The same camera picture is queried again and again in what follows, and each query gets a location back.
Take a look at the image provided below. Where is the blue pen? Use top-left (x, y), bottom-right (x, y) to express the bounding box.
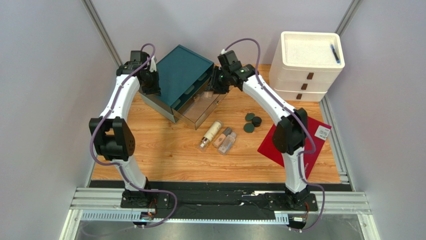
top-left (330, 44), bottom-right (341, 64)

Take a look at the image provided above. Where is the green round compact upper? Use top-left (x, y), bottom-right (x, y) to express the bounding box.
top-left (244, 112), bottom-right (256, 122)

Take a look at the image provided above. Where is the cream white pump bottle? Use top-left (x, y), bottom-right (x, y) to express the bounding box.
top-left (198, 120), bottom-right (223, 152)

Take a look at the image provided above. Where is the green round compact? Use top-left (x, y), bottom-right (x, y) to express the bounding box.
top-left (244, 112), bottom-right (256, 122)
top-left (243, 122), bottom-right (256, 133)

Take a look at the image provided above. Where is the teal drawer organizer box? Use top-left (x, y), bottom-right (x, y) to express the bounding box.
top-left (139, 45), bottom-right (214, 124)

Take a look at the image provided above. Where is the beige foundation bottle black cap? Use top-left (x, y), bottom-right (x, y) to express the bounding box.
top-left (202, 91), bottom-right (214, 100)

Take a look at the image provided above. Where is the clear glass foundation bottle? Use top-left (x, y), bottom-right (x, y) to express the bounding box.
top-left (217, 131), bottom-right (237, 155)

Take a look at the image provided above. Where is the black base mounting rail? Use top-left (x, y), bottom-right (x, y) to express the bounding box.
top-left (120, 181), bottom-right (321, 220)

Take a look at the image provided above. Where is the white three-drawer cabinet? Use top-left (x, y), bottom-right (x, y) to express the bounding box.
top-left (268, 31), bottom-right (345, 102)

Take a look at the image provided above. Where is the clear drawer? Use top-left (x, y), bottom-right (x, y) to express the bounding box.
top-left (171, 80), bottom-right (227, 130)

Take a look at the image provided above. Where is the beige tube grey cap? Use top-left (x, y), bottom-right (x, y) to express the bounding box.
top-left (213, 127), bottom-right (232, 148)

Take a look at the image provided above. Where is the black round jar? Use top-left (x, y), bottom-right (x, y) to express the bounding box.
top-left (251, 116), bottom-right (263, 128)

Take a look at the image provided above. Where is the green round compact lower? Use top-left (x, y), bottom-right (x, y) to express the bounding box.
top-left (243, 122), bottom-right (256, 133)

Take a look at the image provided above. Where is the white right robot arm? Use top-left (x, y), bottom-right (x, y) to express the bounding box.
top-left (209, 65), bottom-right (309, 203)

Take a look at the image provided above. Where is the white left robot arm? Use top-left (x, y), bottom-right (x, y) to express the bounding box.
top-left (89, 72), bottom-right (154, 202)

